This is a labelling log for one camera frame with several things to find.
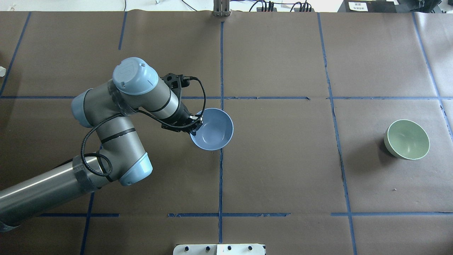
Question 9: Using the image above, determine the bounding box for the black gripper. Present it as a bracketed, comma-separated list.
[161, 106, 203, 136]

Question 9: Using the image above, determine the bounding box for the blue bowl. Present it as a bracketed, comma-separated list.
[190, 108, 234, 151]

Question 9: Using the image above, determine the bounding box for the green bowl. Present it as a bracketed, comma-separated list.
[383, 119, 431, 161]

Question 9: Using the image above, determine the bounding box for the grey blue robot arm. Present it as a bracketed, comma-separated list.
[1, 57, 205, 233]

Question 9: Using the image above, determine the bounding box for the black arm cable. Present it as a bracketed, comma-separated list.
[81, 76, 207, 177]

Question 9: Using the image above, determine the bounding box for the aluminium frame post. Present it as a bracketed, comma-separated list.
[212, 0, 231, 17]

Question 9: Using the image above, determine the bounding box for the white mounting post with base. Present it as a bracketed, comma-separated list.
[173, 243, 266, 255]

